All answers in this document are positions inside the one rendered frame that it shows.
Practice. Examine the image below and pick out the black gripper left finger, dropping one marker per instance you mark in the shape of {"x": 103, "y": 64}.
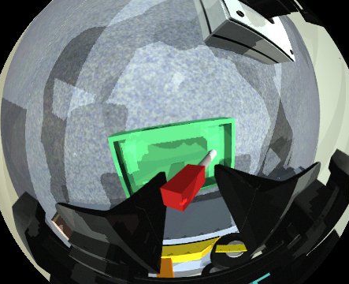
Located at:
{"x": 136, "y": 224}

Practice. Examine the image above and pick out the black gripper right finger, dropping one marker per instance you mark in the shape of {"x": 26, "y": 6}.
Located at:
{"x": 258, "y": 205}

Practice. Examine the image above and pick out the red-headed pin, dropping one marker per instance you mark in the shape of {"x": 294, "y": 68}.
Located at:
{"x": 181, "y": 189}

